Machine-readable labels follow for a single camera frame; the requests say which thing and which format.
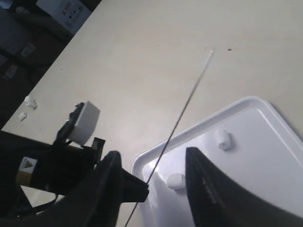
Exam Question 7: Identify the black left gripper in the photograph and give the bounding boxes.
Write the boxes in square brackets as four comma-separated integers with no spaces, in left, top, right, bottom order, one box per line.
[0,131,106,195]

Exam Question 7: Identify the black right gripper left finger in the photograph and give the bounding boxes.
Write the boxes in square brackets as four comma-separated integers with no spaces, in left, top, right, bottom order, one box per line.
[30,151,122,227]

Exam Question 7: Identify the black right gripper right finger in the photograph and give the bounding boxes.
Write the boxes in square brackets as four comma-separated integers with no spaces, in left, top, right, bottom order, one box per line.
[186,147,303,227]

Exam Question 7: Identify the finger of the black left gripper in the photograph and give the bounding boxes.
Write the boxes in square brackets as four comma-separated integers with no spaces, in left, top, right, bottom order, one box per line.
[122,169,149,203]

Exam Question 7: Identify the white marshmallow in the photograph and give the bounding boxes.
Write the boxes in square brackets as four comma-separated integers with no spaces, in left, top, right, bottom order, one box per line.
[214,130,231,150]
[167,173,186,190]

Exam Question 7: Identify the thin metal skewer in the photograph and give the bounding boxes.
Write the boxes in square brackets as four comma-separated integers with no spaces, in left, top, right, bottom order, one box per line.
[124,51,215,227]

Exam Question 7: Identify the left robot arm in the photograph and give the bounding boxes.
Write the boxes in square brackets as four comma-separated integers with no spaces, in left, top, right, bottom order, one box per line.
[0,131,149,227]

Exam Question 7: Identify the white rectangular plastic tray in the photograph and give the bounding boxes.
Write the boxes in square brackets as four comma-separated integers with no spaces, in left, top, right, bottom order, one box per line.
[132,96,303,227]

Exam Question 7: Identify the white box with labels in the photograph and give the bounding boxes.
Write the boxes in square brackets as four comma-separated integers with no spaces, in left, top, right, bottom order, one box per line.
[36,0,91,35]

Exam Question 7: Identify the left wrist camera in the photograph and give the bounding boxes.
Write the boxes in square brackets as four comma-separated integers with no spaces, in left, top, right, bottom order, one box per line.
[53,101,100,146]

